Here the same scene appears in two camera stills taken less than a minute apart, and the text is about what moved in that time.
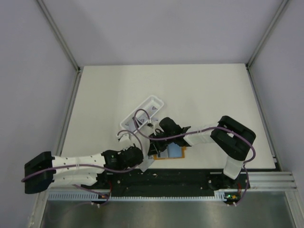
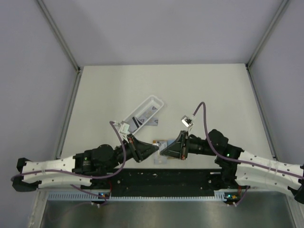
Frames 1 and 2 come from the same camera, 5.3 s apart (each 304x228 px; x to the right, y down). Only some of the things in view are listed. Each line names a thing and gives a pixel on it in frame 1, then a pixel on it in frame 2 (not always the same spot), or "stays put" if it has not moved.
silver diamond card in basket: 142,118 stays put
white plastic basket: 139,117 stays put
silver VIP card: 145,164 -> 159,159
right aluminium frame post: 280,9 stays put
